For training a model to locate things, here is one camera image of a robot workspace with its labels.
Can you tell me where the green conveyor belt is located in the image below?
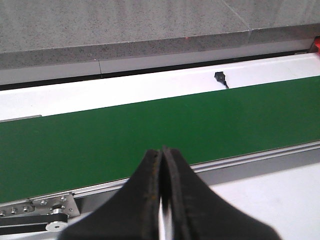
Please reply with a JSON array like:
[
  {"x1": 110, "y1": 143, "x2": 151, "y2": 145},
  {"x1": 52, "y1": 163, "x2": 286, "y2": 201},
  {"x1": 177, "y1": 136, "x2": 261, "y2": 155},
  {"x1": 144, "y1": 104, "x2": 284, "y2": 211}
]
[{"x1": 0, "y1": 76, "x2": 320, "y2": 203}]

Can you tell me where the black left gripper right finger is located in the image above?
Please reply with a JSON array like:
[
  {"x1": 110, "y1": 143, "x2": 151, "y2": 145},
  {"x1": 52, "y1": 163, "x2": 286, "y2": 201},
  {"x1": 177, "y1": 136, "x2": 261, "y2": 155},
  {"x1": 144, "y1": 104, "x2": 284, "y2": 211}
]
[{"x1": 162, "y1": 147, "x2": 280, "y2": 240}]

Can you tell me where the black timing belt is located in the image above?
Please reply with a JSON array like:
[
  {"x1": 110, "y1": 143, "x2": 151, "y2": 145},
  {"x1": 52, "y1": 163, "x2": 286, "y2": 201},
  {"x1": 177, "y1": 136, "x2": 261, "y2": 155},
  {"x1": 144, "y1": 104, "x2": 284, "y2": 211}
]
[{"x1": 0, "y1": 209, "x2": 68, "y2": 236}]

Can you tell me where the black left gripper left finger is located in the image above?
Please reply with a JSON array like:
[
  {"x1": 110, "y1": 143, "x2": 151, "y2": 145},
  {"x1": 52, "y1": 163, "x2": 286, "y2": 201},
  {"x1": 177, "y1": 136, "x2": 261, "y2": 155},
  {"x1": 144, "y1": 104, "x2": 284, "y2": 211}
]
[{"x1": 58, "y1": 149, "x2": 161, "y2": 240}]

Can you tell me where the steel conveyor end bracket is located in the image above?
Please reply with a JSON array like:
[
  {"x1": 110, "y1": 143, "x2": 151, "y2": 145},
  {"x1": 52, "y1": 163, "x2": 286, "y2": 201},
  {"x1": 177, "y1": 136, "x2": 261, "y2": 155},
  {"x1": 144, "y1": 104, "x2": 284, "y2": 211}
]
[{"x1": 0, "y1": 191, "x2": 80, "y2": 218}]

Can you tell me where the silver belt pulley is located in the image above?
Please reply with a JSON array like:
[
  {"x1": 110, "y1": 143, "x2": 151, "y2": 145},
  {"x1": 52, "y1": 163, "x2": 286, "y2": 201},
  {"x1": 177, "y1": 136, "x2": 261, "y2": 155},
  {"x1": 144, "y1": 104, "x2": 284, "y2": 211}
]
[{"x1": 45, "y1": 221, "x2": 68, "y2": 232}]

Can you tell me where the black sensor with cable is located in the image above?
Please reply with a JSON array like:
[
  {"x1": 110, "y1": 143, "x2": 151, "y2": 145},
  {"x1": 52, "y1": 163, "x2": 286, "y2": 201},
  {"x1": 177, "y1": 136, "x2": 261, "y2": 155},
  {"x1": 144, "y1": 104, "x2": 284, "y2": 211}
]
[{"x1": 214, "y1": 71, "x2": 229, "y2": 89}]

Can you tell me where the aluminium conveyor side rail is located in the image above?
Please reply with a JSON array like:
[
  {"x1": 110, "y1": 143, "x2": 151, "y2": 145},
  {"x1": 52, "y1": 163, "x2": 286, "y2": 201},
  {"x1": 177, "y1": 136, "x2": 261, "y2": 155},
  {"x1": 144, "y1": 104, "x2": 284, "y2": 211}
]
[{"x1": 70, "y1": 140, "x2": 320, "y2": 199}]

